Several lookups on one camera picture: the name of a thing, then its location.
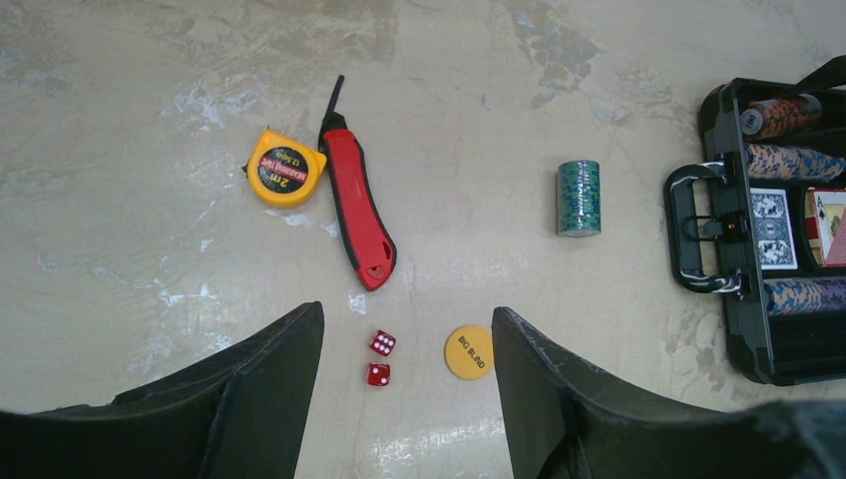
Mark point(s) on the green poker chip stack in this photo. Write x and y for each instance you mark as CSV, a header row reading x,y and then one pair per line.
x,y
578,199

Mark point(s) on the blue purple chip row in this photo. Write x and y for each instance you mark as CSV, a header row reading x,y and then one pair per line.
x,y
805,295

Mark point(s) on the orange poker chip stack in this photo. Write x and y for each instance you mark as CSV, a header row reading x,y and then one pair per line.
x,y
773,118

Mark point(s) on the red playing card deck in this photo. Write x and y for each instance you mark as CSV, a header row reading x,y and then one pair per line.
x,y
825,226

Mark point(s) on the red die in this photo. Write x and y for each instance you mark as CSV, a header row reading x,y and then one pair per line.
x,y
382,343
378,374

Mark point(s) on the yellow tape measure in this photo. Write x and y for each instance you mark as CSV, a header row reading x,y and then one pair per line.
x,y
282,172

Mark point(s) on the yellow big blind button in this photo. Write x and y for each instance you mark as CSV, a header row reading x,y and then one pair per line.
x,y
469,352

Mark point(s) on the red utility knife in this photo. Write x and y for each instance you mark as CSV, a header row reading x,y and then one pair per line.
x,y
370,249

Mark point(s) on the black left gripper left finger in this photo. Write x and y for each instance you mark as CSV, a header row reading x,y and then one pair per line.
x,y
239,413

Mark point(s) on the black poker set case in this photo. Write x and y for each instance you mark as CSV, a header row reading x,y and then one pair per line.
x,y
711,231

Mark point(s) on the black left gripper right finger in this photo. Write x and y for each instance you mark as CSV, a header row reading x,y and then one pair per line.
x,y
565,417

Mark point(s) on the blue playing card deck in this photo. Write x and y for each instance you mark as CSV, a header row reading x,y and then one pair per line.
x,y
773,231

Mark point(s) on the blue orange chip row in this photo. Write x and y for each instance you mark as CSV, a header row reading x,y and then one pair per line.
x,y
771,162

